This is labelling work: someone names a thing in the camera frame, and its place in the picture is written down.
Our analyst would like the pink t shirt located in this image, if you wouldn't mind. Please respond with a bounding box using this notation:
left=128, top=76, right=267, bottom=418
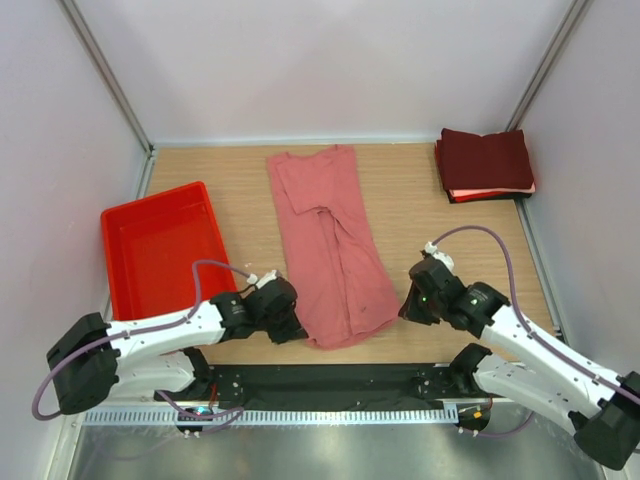
left=266, top=145, right=400, bottom=350

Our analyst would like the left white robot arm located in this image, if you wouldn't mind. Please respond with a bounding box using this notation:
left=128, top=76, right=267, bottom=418
left=44, top=272, right=307, bottom=415

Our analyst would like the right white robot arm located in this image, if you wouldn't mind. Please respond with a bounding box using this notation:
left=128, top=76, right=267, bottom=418
left=399, top=256, right=639, bottom=471

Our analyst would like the pink folded shirt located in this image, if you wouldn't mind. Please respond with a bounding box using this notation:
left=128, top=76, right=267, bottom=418
left=446, top=183, right=536, bottom=202

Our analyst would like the dark red folded shirt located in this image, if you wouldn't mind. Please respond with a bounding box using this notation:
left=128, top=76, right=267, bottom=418
left=438, top=128, right=535, bottom=190

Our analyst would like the red plastic tray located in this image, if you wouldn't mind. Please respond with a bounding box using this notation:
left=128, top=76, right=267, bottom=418
left=101, top=181, right=228, bottom=321

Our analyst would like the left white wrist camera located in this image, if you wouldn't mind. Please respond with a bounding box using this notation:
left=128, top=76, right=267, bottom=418
left=246, top=269, right=281, bottom=289

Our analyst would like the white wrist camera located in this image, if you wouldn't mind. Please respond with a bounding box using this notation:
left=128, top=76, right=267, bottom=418
left=246, top=269, right=281, bottom=289
left=423, top=242, right=455, bottom=272

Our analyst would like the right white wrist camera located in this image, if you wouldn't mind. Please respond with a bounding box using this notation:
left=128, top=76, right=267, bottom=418
left=423, top=242, right=455, bottom=272

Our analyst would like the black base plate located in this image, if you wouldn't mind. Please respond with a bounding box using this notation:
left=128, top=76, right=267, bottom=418
left=169, top=363, right=486, bottom=412

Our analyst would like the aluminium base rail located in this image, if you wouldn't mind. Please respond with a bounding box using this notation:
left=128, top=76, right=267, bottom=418
left=59, top=360, right=609, bottom=406

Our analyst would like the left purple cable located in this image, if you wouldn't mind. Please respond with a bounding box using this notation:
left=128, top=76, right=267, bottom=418
left=30, top=259, right=261, bottom=434

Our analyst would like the purple cable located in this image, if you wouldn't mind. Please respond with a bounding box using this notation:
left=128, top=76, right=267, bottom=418
left=424, top=225, right=640, bottom=439
left=30, top=259, right=261, bottom=434

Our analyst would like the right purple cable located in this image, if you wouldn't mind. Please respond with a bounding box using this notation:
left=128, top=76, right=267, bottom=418
left=424, top=225, right=640, bottom=439

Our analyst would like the slotted cable duct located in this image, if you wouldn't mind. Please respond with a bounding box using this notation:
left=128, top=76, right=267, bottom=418
left=83, top=404, right=458, bottom=427

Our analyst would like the right aluminium frame post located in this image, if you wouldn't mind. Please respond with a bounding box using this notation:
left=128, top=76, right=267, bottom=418
left=505, top=0, right=594, bottom=131

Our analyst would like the aluminium frame post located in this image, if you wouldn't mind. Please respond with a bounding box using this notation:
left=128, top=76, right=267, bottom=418
left=505, top=0, right=594, bottom=131
left=57, top=0, right=154, bottom=156

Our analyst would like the left aluminium frame post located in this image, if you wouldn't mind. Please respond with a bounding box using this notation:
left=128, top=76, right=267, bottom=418
left=57, top=0, right=154, bottom=156

